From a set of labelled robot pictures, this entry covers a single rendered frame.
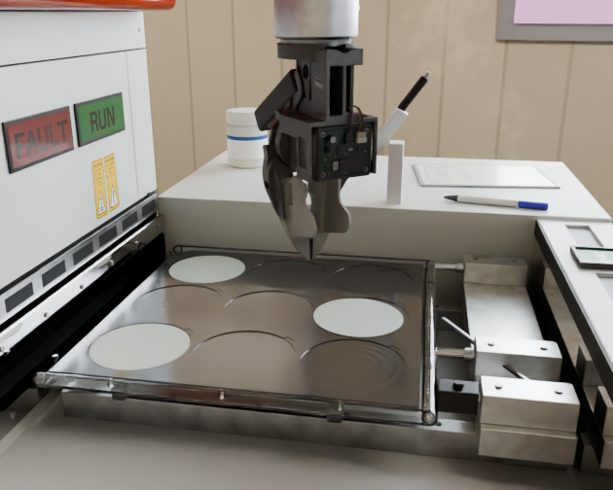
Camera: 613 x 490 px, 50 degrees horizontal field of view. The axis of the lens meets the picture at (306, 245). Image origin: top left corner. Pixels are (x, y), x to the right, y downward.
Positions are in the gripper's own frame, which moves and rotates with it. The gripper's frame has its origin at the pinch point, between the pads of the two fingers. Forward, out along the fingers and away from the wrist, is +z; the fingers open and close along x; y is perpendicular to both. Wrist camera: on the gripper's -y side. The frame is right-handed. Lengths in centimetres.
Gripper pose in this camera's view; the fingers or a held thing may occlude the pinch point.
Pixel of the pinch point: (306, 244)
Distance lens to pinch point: 68.1
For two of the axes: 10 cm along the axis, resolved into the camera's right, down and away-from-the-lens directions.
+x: 8.9, -1.6, 4.4
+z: 0.0, 9.4, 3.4
